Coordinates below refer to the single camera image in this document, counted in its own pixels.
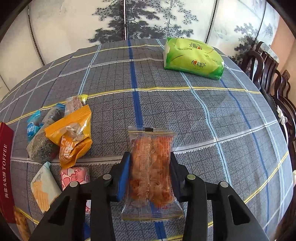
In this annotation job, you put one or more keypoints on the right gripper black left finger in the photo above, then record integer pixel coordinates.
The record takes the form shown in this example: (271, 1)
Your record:
(66, 217)

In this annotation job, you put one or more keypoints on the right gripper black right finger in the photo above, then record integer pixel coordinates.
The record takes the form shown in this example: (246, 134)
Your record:
(232, 219)

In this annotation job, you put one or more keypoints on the clear orange dried snack packet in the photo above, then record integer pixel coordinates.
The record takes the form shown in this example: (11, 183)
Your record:
(150, 195)

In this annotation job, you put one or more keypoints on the blue clear candy packet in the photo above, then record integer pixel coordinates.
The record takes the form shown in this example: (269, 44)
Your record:
(34, 124)

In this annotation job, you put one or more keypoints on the cream blue cracker packet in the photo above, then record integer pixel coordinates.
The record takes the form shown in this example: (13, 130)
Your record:
(44, 188)

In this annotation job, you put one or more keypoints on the pink white candy packet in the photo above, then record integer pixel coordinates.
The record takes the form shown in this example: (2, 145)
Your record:
(79, 174)

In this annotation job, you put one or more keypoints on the red toffee tin box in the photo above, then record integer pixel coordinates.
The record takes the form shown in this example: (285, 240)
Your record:
(7, 200)

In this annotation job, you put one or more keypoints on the clear seed bar packet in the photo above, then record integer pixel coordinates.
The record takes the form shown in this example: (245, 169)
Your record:
(40, 149)

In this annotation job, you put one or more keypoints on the grey plaid tablecloth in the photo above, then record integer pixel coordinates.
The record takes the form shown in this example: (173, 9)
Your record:
(224, 130)

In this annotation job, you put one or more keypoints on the yellow clear nut bar packet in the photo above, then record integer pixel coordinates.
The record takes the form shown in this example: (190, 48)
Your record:
(74, 103)

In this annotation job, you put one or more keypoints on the dark wooden chair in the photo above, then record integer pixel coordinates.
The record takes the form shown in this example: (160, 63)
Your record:
(261, 66)

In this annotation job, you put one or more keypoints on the green tissue pack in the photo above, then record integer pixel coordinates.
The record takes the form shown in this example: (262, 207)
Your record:
(193, 56)

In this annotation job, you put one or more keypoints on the ink painting folding screen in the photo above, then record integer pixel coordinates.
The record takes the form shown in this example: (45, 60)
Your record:
(47, 30)

